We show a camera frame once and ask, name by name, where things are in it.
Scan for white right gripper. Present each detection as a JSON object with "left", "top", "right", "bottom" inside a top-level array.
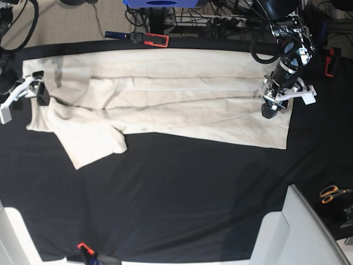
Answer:
[{"left": 1, "top": 71, "right": 50, "bottom": 124}]

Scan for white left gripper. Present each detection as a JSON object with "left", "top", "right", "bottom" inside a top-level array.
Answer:
[{"left": 261, "top": 76, "right": 317, "bottom": 119}]

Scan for white T-shirt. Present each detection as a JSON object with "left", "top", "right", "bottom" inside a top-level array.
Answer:
[{"left": 22, "top": 49, "right": 292, "bottom": 169}]

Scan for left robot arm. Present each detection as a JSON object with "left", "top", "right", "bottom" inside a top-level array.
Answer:
[{"left": 249, "top": 1, "right": 317, "bottom": 119}]

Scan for red black right clamp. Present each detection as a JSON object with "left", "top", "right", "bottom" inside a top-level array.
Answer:
[{"left": 325, "top": 47, "right": 341, "bottom": 77}]

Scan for red black clamp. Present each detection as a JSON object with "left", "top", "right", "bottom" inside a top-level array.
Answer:
[
  {"left": 105, "top": 31, "right": 169, "bottom": 48},
  {"left": 325, "top": 47, "right": 341, "bottom": 77},
  {"left": 67, "top": 242, "right": 121, "bottom": 265}
]

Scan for white power strip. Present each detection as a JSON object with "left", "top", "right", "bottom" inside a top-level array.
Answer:
[{"left": 164, "top": 14, "right": 247, "bottom": 27}]

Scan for red black top clamp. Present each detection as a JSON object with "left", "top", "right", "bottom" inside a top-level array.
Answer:
[{"left": 105, "top": 31, "right": 169, "bottom": 48}]

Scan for blue box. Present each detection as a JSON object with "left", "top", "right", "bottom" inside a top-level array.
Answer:
[{"left": 123, "top": 0, "right": 203, "bottom": 8}]

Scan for black table cloth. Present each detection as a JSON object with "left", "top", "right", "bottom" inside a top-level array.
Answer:
[{"left": 1, "top": 52, "right": 352, "bottom": 263}]

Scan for white left side board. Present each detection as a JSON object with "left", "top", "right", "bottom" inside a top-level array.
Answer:
[{"left": 1, "top": 205, "right": 67, "bottom": 265}]

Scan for red black bottom clamp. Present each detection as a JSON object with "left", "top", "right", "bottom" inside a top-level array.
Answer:
[{"left": 67, "top": 242, "right": 121, "bottom": 265}]

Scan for orange handled scissors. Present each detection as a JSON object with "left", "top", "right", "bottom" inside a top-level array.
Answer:
[{"left": 319, "top": 185, "right": 352, "bottom": 204}]

